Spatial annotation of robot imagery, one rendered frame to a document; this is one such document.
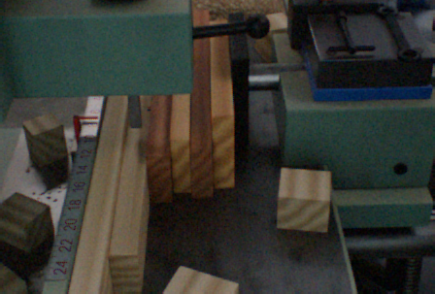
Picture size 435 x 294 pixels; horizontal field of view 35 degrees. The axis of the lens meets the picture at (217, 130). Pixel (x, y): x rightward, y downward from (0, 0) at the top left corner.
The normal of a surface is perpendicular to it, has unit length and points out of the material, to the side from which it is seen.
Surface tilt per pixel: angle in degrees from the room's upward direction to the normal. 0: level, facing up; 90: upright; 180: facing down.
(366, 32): 0
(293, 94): 0
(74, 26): 90
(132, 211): 0
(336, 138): 90
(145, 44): 90
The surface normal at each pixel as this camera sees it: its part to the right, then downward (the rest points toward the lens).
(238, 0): 0.04, -0.22
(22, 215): -0.01, -0.82
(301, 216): -0.15, 0.58
